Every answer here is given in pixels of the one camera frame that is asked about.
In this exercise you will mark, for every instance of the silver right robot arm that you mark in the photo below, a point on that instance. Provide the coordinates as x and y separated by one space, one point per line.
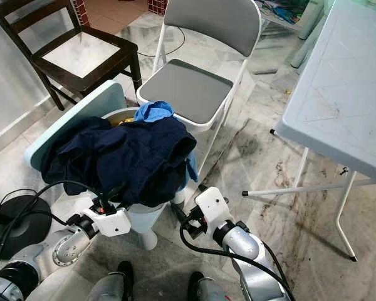
241 241

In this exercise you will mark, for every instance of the white laundry basket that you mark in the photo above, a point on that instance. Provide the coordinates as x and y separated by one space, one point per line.
147 219

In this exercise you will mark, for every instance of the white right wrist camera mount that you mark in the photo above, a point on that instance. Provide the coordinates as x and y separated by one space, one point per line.
213 207

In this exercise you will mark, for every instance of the robot right leg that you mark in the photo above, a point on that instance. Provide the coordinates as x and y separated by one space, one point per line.
213 290

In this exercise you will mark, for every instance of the robot left leg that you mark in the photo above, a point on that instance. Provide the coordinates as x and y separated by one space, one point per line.
113 285

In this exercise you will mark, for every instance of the navy blue garment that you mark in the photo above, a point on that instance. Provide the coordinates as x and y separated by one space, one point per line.
131 157

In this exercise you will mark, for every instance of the pale green plastic stool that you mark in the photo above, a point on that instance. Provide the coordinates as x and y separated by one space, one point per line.
310 37

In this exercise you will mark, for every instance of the robot leg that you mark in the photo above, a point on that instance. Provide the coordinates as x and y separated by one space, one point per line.
113 285
213 290

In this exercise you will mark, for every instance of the grey folding chair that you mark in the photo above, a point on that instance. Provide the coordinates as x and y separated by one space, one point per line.
188 91

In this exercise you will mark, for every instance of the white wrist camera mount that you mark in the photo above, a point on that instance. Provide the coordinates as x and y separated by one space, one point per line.
213 207
113 222

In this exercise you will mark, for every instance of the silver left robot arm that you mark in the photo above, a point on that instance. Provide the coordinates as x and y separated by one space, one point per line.
69 248

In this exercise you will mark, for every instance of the black round stand base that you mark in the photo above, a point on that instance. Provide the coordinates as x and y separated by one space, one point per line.
25 219

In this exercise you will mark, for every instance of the light blue basket lid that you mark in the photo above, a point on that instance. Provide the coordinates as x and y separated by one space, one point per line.
75 116

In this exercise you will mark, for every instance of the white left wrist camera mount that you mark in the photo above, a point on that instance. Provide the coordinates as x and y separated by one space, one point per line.
113 222

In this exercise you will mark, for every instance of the dark wooden chair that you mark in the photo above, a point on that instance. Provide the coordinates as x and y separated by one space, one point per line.
84 84

